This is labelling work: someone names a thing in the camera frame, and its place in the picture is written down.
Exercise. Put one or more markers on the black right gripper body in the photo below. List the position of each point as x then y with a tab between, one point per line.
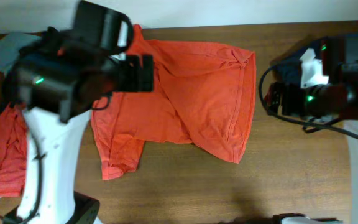
309	102

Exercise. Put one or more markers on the grey garment in pile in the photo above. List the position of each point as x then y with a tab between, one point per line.
9	49

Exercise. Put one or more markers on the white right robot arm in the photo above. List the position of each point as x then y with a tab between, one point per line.
340	63

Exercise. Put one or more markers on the red mesh garment in pile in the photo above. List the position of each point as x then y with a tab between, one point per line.
13	152

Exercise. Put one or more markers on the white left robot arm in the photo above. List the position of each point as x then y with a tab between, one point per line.
57	78

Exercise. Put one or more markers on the folded navy blue garment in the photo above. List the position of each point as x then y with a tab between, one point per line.
288	66

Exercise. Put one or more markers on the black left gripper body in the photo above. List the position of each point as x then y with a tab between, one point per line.
133	78

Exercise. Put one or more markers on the red t-shirt with white print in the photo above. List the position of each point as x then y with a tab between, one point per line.
204	94

